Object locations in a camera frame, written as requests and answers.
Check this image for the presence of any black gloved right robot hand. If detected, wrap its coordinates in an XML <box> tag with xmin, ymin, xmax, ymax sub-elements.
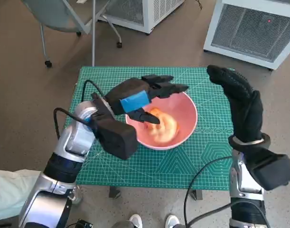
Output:
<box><xmin>206</xmin><ymin>65</ymin><xmax>264</xmax><ymax>145</ymax></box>

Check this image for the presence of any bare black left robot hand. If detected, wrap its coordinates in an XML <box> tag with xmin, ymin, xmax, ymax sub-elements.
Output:
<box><xmin>104</xmin><ymin>75</ymin><xmax>190</xmax><ymax>125</ymax></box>

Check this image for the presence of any long striped toy bread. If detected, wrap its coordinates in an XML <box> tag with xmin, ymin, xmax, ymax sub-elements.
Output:
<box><xmin>148</xmin><ymin>107</ymin><xmax>181</xmax><ymax>133</ymax></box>

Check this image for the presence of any pink bowl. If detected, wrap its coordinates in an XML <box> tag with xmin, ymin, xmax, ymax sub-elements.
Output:
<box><xmin>125</xmin><ymin>91</ymin><xmax>198</xmax><ymax>150</ymax></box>

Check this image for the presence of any thin white metal pole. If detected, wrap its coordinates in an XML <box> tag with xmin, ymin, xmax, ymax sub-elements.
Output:
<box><xmin>91</xmin><ymin>0</ymin><xmax>98</xmax><ymax>67</ymax></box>

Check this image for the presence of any green cutting mat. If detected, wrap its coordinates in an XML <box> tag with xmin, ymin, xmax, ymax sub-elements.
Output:
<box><xmin>64</xmin><ymin>66</ymin><xmax>234</xmax><ymax>191</ymax></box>

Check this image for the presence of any white mesh cabinet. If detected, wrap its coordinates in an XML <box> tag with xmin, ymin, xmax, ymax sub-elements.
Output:
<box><xmin>203</xmin><ymin>0</ymin><xmax>290</xmax><ymax>71</ymax></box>
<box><xmin>97</xmin><ymin>0</ymin><xmax>186</xmax><ymax>34</ymax></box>

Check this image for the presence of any grey office chair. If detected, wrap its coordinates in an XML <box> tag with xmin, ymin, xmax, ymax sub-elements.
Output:
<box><xmin>21</xmin><ymin>0</ymin><xmax>123</xmax><ymax>68</ymax></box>

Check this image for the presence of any person's silver shoe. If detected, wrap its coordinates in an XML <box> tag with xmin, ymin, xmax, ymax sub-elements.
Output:
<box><xmin>68</xmin><ymin>186</ymin><xmax>84</xmax><ymax>205</ymax></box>

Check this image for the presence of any person's white shoe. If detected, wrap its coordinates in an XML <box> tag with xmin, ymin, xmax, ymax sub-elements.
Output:
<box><xmin>129</xmin><ymin>213</ymin><xmax>143</xmax><ymax>228</ymax></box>
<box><xmin>165</xmin><ymin>213</ymin><xmax>180</xmax><ymax>228</ymax></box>

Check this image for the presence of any person's leg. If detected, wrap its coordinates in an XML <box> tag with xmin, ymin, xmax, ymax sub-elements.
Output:
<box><xmin>0</xmin><ymin>168</ymin><xmax>45</xmax><ymax>218</ymax></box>
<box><xmin>111</xmin><ymin>220</ymin><xmax>136</xmax><ymax>228</ymax></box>

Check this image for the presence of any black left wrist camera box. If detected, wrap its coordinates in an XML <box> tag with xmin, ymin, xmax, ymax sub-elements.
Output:
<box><xmin>94</xmin><ymin>114</ymin><xmax>138</xmax><ymax>160</ymax></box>

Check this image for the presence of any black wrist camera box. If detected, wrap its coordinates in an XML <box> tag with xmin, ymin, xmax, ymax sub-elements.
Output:
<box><xmin>94</xmin><ymin>114</ymin><xmax>138</xmax><ymax>160</ymax></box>
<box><xmin>248</xmin><ymin>153</ymin><xmax>290</xmax><ymax>191</ymax></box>

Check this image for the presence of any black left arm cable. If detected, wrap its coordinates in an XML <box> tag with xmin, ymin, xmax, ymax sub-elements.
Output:
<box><xmin>82</xmin><ymin>79</ymin><xmax>106</xmax><ymax>103</ymax></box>
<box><xmin>53</xmin><ymin>108</ymin><xmax>92</xmax><ymax>140</ymax></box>

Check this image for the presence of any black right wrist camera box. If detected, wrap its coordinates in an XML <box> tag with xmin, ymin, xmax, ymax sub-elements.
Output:
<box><xmin>248</xmin><ymin>153</ymin><xmax>290</xmax><ymax>191</ymax></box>

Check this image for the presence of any black table bracket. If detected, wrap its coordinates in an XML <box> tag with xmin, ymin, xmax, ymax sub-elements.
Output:
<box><xmin>191</xmin><ymin>189</ymin><xmax>204</xmax><ymax>200</ymax></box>
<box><xmin>109</xmin><ymin>186</ymin><xmax>122</xmax><ymax>198</ymax></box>

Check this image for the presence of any small black camera device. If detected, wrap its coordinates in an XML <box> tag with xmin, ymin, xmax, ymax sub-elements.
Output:
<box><xmin>73</xmin><ymin>218</ymin><xmax>93</xmax><ymax>228</ymax></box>

